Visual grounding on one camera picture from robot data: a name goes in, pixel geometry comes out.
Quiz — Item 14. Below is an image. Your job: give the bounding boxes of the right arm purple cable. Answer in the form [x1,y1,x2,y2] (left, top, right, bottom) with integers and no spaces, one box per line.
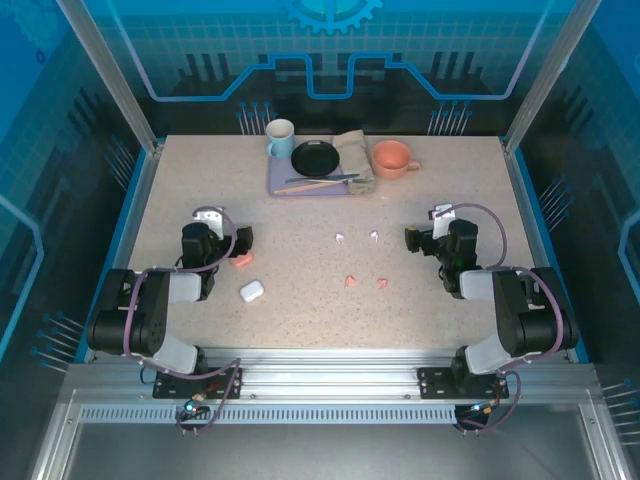
[433,202,569,434]

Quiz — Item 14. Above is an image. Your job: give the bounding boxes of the wooden chopstick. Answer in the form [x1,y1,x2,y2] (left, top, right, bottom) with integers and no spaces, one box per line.
[287,180,346,193]
[273,181,334,196]

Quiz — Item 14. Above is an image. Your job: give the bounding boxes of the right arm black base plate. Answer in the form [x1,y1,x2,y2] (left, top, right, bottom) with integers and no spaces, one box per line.
[417,366,511,400]

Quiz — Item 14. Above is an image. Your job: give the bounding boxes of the light blue mug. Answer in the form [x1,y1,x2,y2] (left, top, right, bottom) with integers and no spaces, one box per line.
[265,118,296,160]

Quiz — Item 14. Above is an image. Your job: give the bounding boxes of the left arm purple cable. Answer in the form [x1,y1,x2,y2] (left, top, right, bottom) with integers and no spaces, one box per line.
[122,204,244,435]

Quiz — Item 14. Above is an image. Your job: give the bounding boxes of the metal knife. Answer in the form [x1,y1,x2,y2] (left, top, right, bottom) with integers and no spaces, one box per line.
[284,173,361,184]

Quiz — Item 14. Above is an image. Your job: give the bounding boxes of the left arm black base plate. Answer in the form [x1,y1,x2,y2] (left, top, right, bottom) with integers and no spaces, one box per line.
[152,367,244,400]

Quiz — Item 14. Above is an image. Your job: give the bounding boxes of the black plate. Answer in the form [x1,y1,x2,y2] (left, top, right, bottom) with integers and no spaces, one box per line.
[291,140,341,178]

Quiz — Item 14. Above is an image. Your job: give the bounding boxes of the aluminium mounting rail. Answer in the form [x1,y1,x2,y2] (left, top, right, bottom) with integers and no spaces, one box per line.
[64,347,599,401]

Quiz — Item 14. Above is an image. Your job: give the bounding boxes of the lavender tray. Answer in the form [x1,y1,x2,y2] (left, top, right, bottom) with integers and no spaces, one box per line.
[267,149,351,198]

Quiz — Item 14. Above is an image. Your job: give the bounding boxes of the beige folded cloth napkin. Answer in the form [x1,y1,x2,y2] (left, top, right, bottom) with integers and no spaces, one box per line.
[332,129,377,196]

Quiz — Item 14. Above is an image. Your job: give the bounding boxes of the slotted grey cable duct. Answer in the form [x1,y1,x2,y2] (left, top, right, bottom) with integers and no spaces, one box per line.
[79,405,459,425]

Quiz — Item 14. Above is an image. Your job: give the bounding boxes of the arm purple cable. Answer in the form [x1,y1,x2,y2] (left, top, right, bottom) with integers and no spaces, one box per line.
[122,204,244,435]
[433,202,569,434]

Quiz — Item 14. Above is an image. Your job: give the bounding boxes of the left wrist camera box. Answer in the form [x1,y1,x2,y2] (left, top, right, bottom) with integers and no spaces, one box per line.
[192,206,225,237]

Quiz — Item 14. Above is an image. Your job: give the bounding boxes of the white earbud charging case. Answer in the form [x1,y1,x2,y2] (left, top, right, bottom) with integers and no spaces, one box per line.
[238,280,265,303]

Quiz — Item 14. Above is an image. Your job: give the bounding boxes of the aluminium frame post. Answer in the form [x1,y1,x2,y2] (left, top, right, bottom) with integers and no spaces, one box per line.
[502,0,604,156]
[55,0,164,154]

